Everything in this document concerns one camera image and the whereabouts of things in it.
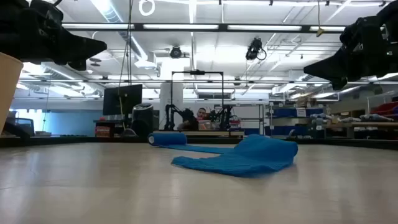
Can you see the background wooden table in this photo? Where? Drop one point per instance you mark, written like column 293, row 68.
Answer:
column 205, row 133

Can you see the black background rig frame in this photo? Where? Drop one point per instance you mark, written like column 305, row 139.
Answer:
column 222, row 93

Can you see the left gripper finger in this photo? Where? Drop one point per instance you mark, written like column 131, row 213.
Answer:
column 77, row 65
column 81, row 48

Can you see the yellow hanging tag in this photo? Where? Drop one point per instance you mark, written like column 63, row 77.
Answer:
column 320, row 32

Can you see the yellow plastic bin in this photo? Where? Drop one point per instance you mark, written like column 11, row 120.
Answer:
column 7, row 90

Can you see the black computer monitor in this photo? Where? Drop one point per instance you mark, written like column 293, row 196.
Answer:
column 122, row 99

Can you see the black background robot arm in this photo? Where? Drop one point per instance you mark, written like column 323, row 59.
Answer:
column 174, row 112
column 225, row 116

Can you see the black aluminium table frame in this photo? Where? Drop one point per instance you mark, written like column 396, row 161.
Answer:
column 62, row 141

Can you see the person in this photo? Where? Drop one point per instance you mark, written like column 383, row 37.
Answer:
column 201, row 114

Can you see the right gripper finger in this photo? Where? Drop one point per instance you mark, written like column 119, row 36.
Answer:
column 332, row 67
column 339, row 84

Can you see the wooden workbench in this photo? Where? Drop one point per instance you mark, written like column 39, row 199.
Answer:
column 373, row 124

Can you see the red box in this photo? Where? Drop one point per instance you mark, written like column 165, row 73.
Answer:
column 102, row 131

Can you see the overhead light bar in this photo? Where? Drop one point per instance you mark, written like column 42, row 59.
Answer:
column 180, row 27

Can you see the blue elastic bandage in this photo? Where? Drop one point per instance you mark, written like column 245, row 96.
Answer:
column 248, row 158

